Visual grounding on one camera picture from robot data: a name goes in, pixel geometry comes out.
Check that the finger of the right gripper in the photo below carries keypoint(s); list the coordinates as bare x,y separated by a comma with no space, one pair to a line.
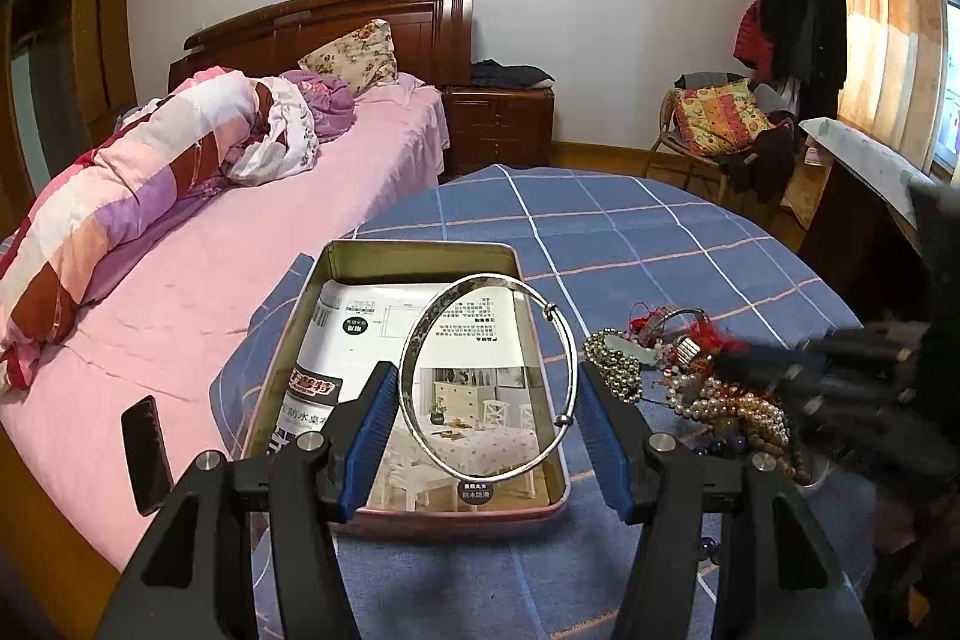
753,363

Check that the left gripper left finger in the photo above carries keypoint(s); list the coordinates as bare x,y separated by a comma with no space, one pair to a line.
191,575

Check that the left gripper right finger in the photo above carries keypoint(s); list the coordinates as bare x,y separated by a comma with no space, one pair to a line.
778,575

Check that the brown wooden bead mala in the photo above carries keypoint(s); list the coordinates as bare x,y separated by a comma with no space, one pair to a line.
739,437

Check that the red tassel charm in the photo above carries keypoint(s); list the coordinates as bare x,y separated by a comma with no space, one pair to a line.
703,339

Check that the silver wristwatch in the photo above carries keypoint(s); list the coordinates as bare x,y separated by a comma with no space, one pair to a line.
659,330

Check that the black smartphone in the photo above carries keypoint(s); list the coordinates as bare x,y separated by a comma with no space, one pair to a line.
148,469

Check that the blue plaid tablecloth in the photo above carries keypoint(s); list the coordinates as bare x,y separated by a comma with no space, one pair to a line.
602,247

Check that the leaf-patterned desk cover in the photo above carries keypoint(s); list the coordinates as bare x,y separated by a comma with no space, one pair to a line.
883,170

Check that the wicker chair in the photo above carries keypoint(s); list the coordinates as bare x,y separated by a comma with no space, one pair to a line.
764,169

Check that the colourful patchwork cushion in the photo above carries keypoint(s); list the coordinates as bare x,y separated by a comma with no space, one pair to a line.
718,120

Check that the pink bed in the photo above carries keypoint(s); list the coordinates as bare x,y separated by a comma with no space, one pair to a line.
174,320

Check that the pink metal tin box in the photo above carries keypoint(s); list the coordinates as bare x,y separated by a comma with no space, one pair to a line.
501,505

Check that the hanging dark coats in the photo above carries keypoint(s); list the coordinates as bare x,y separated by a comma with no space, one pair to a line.
805,41

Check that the wooden nightstand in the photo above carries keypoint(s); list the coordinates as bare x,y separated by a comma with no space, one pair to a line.
497,126

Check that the orange patterned curtain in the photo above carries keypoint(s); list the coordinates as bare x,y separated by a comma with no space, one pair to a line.
897,53

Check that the dark clothes on nightstand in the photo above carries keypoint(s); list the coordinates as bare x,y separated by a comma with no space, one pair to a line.
492,75

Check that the pink purple striped quilt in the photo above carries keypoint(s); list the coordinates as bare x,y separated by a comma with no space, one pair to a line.
90,223

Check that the dark wooden headboard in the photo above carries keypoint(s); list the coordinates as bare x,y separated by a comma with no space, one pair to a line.
432,38

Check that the floral pillow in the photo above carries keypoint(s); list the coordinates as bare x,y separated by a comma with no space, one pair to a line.
362,59

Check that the purple garment on bed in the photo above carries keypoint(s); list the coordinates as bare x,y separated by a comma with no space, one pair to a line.
330,100

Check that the wooden wardrobe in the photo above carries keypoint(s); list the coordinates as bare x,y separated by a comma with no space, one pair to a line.
66,77

